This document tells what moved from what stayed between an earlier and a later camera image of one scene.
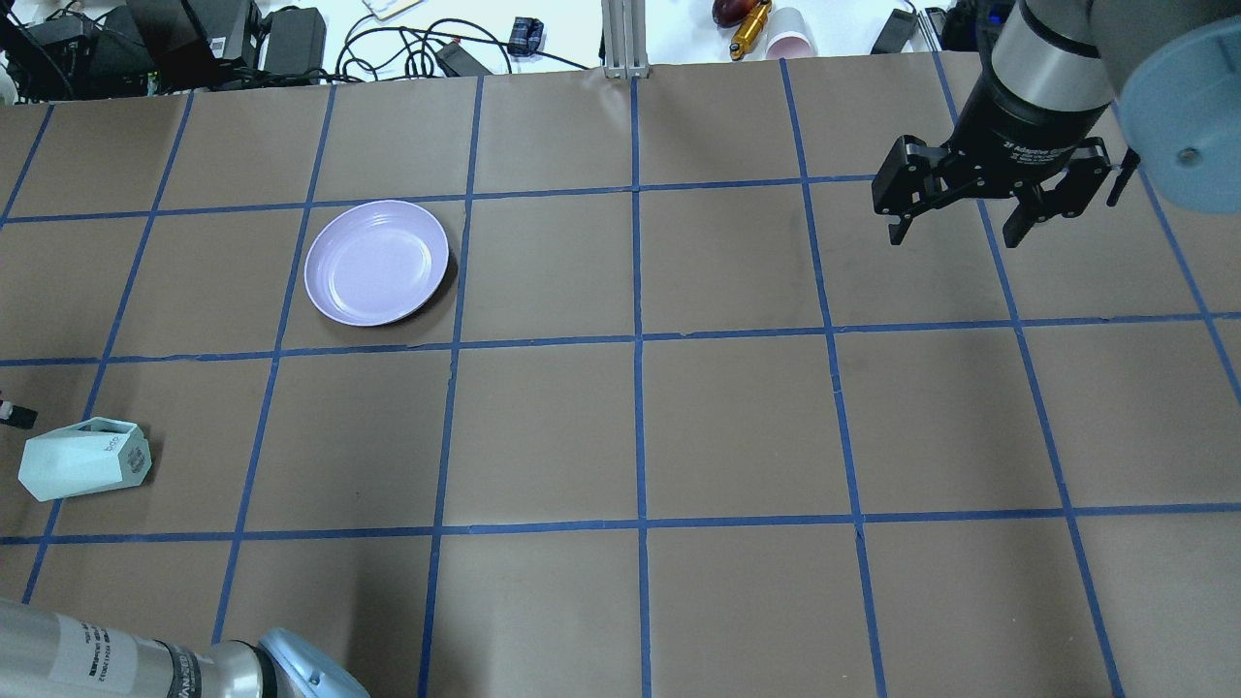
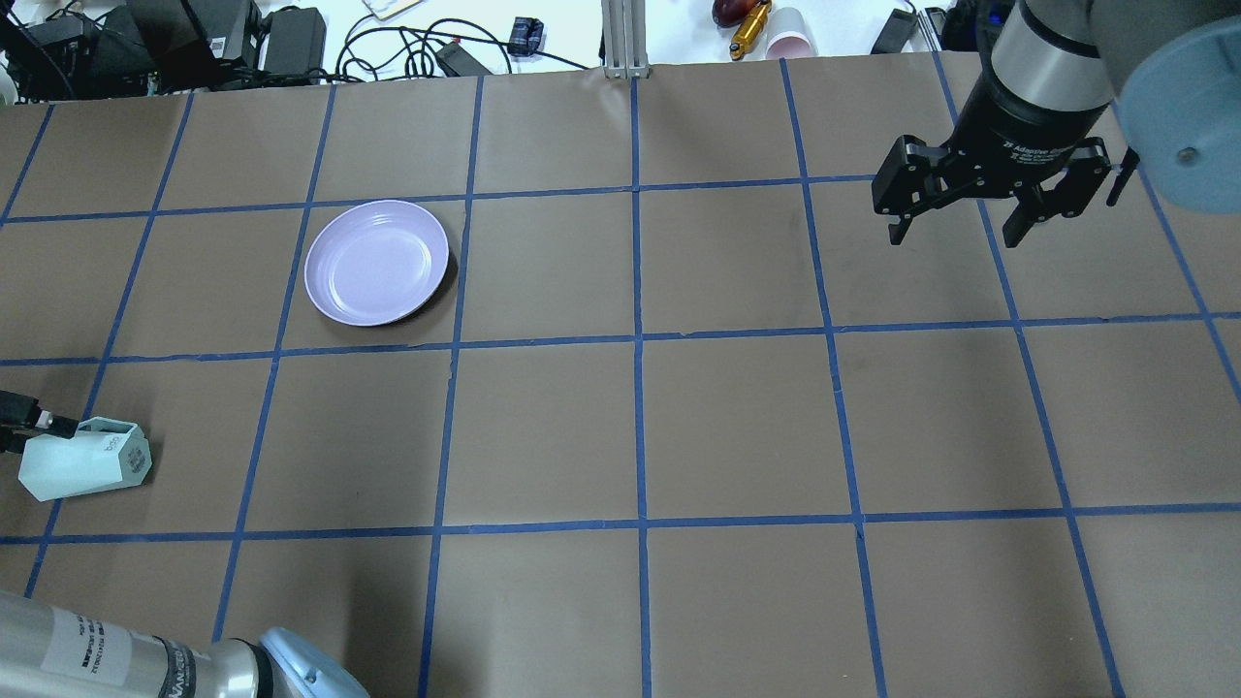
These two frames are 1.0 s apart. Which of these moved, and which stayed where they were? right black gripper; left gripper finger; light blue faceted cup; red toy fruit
Moved: left gripper finger
Stayed: right black gripper; light blue faceted cup; red toy fruit
